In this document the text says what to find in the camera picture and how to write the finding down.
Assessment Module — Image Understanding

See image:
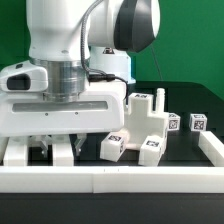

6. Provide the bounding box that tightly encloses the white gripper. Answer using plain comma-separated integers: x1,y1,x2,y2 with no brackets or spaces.
0,81,126,158

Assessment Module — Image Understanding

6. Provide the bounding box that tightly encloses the white chair back part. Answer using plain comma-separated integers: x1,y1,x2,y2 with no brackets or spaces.
0,135,74,167

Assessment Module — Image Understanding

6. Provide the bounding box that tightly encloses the white chair seat part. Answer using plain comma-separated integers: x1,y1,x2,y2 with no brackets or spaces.
124,93,169,150

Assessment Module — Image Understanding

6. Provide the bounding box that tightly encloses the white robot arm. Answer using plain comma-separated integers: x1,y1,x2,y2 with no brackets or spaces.
0,0,160,137

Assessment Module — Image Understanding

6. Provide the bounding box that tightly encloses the black cable bundle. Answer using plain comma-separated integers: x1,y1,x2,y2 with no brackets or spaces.
79,0,131,101

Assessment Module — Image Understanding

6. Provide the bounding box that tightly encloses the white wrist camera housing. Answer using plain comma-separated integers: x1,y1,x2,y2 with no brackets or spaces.
0,61,48,92

